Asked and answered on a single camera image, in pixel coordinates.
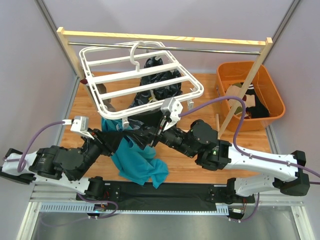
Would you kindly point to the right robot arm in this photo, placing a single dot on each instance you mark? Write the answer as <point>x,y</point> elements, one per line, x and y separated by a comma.
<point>274,171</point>

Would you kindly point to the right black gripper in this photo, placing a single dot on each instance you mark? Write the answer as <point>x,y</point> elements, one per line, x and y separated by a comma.
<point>155,135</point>

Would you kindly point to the wooden clothes rack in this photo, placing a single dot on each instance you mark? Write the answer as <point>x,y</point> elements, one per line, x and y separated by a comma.
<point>149,56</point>

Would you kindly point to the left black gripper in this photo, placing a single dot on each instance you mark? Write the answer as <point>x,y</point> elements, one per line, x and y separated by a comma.
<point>104,141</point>

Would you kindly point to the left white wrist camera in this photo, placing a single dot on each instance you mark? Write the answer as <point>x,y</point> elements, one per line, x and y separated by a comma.
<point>79,125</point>

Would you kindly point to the teal towel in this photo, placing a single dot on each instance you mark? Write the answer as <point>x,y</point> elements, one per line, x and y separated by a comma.
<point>139,165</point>

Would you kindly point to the orange laundry basket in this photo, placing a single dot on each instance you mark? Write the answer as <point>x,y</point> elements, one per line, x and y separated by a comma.
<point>263,103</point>

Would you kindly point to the dark patterned shorts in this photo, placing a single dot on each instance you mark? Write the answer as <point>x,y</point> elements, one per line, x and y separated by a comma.
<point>153,118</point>

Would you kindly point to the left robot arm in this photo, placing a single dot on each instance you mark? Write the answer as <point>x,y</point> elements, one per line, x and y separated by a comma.
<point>65,167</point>

